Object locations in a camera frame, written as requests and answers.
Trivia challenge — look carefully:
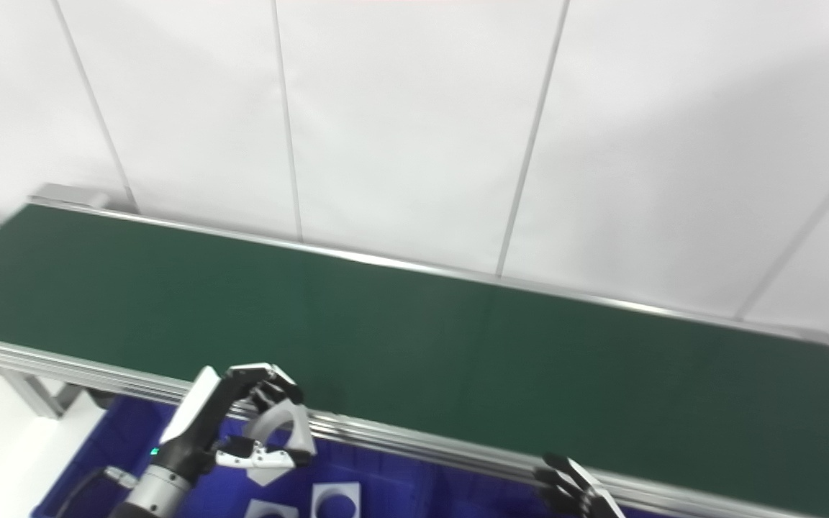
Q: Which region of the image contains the green conveyor belt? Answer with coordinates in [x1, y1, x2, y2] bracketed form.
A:
[0, 204, 829, 518]
[0, 194, 829, 518]

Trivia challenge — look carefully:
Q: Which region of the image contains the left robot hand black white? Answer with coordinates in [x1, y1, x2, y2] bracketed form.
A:
[153, 363, 314, 477]

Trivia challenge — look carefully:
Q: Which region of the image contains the aluminium conveyor leg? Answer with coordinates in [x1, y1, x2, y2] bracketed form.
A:
[0, 365, 99, 419]

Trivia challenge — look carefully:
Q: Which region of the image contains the grey conveyor end housing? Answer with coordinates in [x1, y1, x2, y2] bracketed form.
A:
[29, 183, 110, 210]

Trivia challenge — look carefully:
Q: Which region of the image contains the white square part with hole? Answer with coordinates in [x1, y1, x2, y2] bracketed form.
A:
[242, 401, 315, 487]
[311, 481, 362, 518]
[245, 499, 301, 518]

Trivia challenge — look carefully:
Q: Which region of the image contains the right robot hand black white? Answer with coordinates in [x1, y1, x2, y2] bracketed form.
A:
[533, 453, 625, 518]

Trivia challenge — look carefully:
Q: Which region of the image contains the blue plastic bin with parts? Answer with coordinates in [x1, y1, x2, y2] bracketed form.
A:
[30, 392, 422, 518]

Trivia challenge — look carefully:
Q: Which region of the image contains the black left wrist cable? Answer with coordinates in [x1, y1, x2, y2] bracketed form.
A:
[55, 465, 139, 518]

